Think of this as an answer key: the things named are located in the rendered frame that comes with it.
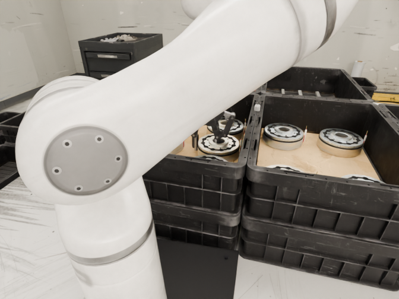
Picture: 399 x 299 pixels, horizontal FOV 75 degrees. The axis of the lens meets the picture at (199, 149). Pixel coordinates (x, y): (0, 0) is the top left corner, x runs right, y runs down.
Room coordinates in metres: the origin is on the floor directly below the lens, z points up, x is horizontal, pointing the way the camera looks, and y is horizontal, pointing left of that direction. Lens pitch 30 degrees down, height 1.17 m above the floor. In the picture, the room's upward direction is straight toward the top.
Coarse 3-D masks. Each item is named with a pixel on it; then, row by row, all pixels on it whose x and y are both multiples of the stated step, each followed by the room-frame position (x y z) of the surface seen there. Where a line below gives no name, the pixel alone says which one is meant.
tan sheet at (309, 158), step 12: (264, 144) 0.61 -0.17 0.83; (312, 144) 0.61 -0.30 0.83; (264, 156) 0.55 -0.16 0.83; (276, 156) 0.55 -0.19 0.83; (288, 156) 0.55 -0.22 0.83; (300, 156) 0.55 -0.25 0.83; (312, 156) 0.55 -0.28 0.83; (324, 156) 0.55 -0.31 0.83; (360, 156) 0.55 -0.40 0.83; (300, 168) 0.49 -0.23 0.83; (312, 168) 0.49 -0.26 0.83; (324, 168) 0.49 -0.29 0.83; (336, 168) 0.49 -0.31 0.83; (348, 168) 0.49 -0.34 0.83; (360, 168) 0.49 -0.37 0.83; (372, 168) 0.49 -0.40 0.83
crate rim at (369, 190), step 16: (272, 96) 0.71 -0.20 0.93; (288, 96) 0.71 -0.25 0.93; (256, 112) 0.59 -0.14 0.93; (384, 112) 0.59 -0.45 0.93; (256, 128) 0.50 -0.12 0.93; (256, 144) 0.43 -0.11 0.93; (256, 176) 0.34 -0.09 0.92; (272, 176) 0.33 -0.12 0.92; (288, 176) 0.33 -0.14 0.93; (304, 176) 0.32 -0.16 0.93; (320, 176) 0.32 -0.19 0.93; (320, 192) 0.32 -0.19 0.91; (336, 192) 0.31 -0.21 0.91; (352, 192) 0.30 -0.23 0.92; (368, 192) 0.30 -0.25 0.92; (384, 192) 0.29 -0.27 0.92
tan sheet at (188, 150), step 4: (200, 128) 0.71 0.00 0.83; (204, 128) 0.71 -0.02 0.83; (244, 128) 0.71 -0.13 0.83; (200, 132) 0.68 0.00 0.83; (204, 132) 0.68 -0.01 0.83; (200, 136) 0.65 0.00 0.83; (188, 140) 0.63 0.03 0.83; (188, 144) 0.61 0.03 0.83; (184, 148) 0.59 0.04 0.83; (188, 148) 0.59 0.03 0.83; (192, 148) 0.59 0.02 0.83; (180, 152) 0.56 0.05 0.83; (184, 152) 0.56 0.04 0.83; (188, 152) 0.56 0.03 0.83; (192, 152) 0.56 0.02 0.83; (196, 152) 0.56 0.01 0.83; (192, 156) 0.55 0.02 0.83; (236, 160) 0.53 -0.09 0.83
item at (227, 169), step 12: (252, 96) 0.72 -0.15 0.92; (252, 108) 0.61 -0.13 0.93; (252, 120) 0.54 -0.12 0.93; (252, 132) 0.49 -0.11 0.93; (168, 156) 0.38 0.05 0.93; (180, 156) 0.38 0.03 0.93; (240, 156) 0.38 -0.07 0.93; (168, 168) 0.38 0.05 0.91; (180, 168) 0.37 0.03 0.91; (192, 168) 0.37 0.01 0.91; (204, 168) 0.36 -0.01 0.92; (216, 168) 0.36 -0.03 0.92; (228, 168) 0.35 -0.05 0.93; (240, 168) 0.35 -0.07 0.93
